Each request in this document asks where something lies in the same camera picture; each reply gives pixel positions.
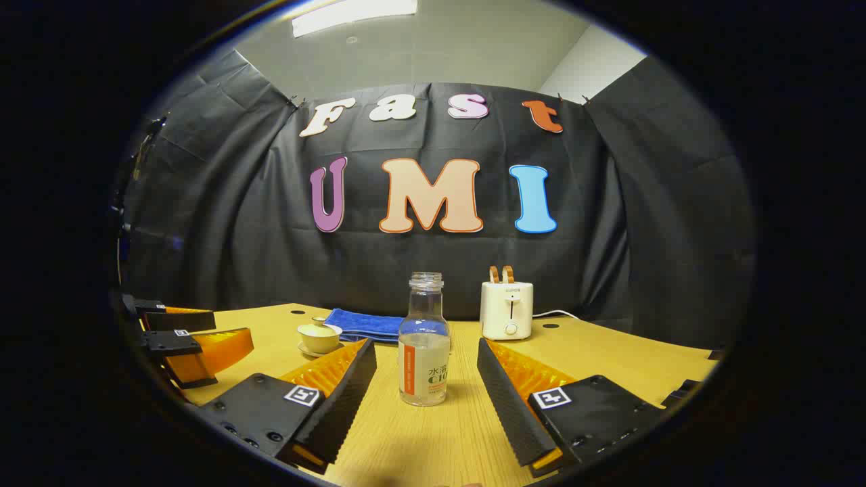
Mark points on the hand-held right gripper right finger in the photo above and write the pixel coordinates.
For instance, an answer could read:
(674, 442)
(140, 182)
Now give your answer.
(507, 406)

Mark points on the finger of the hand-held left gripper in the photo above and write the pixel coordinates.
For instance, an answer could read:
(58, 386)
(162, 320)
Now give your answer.
(172, 342)
(179, 320)

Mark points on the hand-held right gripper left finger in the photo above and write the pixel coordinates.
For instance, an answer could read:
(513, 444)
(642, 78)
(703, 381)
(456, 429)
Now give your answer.
(348, 399)

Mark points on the cream teacup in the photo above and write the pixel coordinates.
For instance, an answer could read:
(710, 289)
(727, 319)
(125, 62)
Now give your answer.
(321, 342)

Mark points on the cream teacup lid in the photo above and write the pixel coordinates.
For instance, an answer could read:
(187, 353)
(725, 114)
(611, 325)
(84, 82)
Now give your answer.
(319, 327)

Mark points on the blue cloth coaster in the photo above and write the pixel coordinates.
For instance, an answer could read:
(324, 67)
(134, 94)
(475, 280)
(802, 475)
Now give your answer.
(365, 323)

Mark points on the clear glass water bottle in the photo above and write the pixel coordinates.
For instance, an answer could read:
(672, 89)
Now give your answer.
(423, 368)

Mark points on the cream saucer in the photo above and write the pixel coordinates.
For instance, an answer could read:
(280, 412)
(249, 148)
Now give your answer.
(306, 350)

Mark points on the white toaster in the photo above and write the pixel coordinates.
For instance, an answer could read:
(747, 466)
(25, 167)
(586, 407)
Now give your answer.
(506, 308)

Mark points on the black backdrop cloth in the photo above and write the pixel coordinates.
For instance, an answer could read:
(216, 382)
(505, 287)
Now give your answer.
(595, 223)

